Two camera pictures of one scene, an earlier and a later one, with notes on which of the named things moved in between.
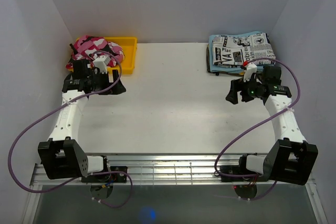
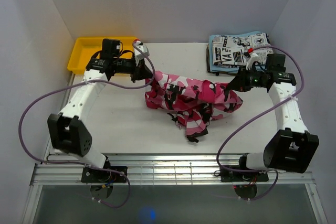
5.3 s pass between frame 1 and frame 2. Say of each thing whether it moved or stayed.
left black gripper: moved
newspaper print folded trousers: stayed
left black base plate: stayed
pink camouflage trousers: moved
